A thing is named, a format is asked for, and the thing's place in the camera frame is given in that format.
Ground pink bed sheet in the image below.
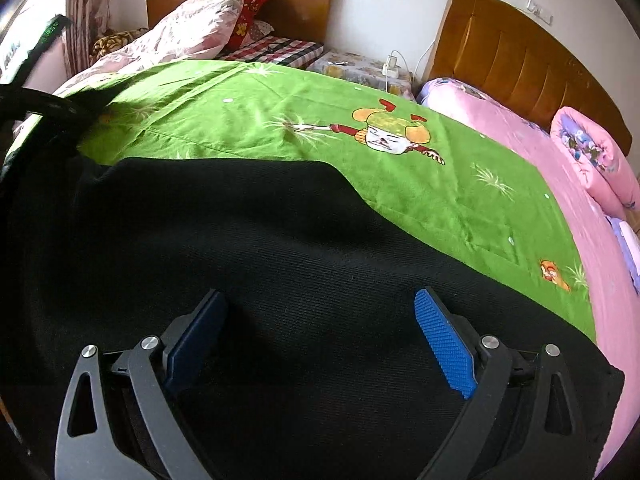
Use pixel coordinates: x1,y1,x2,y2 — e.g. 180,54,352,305
415,77,640,478

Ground purple white folded cloth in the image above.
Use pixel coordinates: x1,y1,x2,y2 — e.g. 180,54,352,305
605,215,640,296

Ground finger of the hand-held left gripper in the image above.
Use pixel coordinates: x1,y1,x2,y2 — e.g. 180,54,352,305
0,86,97,128

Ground padded wooden headboard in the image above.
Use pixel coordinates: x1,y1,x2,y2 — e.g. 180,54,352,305
429,0,633,158

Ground brown patterned blanket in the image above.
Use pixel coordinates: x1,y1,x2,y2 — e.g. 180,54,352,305
89,27,148,63

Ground plaid bed sheet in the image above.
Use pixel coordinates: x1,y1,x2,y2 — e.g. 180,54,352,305
220,35,326,70

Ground pink floral pillow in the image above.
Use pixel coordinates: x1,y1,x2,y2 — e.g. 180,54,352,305
50,0,246,101

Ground pink patterned curtain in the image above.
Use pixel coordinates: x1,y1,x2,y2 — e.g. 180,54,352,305
65,0,118,68

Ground white power strip charger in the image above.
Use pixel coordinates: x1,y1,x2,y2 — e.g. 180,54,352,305
387,40,436,83

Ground green cartoon printed blanket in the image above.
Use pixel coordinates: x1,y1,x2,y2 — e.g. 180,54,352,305
75,59,598,346

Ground rolled pink floral quilt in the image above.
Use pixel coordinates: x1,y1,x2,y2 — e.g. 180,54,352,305
550,106,640,221

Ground plain wooden headboard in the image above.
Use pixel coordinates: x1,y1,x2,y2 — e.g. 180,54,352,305
145,0,337,43

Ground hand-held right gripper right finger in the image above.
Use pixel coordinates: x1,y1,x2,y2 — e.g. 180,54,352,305
414,287,587,480

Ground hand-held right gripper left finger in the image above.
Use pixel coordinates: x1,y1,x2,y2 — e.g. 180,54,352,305
54,289,231,480

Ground nightstand with floral cloth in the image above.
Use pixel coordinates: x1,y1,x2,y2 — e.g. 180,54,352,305
305,50,416,101

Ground black pants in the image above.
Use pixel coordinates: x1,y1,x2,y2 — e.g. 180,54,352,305
0,157,626,480

